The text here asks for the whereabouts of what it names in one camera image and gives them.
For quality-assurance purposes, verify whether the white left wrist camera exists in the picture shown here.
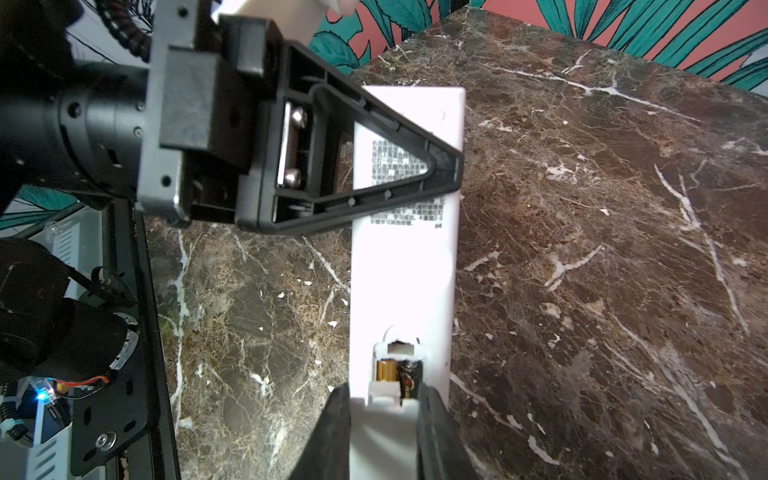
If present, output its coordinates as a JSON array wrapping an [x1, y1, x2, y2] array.
[[211, 0, 359, 45]]

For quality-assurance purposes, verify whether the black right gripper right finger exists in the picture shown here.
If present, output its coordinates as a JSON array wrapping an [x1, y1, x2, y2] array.
[[416, 384, 480, 480]]

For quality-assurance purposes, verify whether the white battery cover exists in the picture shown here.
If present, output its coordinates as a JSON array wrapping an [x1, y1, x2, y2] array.
[[349, 381, 419, 480]]

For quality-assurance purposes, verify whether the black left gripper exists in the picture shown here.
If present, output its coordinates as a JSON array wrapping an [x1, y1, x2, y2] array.
[[137, 1, 464, 235]]

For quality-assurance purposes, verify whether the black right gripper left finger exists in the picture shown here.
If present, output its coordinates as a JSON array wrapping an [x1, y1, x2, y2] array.
[[289, 383, 351, 480]]

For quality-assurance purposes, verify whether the white ventilated strip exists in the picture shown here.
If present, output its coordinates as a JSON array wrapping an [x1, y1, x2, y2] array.
[[25, 208, 102, 479]]

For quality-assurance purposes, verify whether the black front mounting rail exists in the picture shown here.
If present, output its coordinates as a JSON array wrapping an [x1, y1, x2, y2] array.
[[68, 197, 184, 480]]

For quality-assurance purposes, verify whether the gold AA battery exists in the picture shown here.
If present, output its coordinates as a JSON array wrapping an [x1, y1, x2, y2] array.
[[398, 360, 423, 400], [375, 359, 399, 382]]

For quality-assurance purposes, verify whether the white remote control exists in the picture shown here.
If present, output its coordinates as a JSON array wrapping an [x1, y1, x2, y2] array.
[[348, 86, 466, 406]]

